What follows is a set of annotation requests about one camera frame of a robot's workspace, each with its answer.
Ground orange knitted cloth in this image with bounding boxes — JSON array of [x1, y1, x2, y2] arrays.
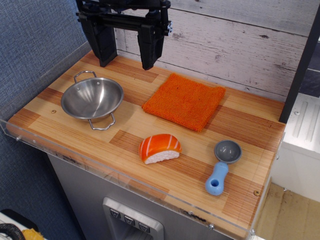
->
[[141, 73, 226, 132]]

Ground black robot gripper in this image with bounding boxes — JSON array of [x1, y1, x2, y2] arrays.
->
[[76, 0, 173, 70]]

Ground grey toy fridge cabinet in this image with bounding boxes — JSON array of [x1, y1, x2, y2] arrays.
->
[[49, 155, 228, 240]]

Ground blue grey toy scoop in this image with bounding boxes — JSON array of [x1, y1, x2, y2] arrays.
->
[[205, 140, 243, 196]]

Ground orange salmon sushi toy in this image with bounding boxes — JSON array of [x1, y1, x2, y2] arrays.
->
[[138, 134, 182, 165]]

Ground dark right upright post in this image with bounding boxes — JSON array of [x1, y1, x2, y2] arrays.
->
[[279, 6, 320, 124]]

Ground white ribbed side unit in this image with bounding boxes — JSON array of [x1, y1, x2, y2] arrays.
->
[[270, 93, 320, 202]]

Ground clear acrylic guard rail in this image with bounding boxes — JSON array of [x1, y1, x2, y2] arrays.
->
[[6, 42, 289, 240]]

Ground silver metal bowl with handles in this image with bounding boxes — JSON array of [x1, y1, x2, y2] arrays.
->
[[60, 70, 124, 131]]

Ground black corrugated cable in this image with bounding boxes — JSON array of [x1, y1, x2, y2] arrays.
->
[[0, 223, 25, 240]]

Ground silver dispenser button panel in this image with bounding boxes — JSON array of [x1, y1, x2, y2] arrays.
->
[[102, 197, 165, 240]]

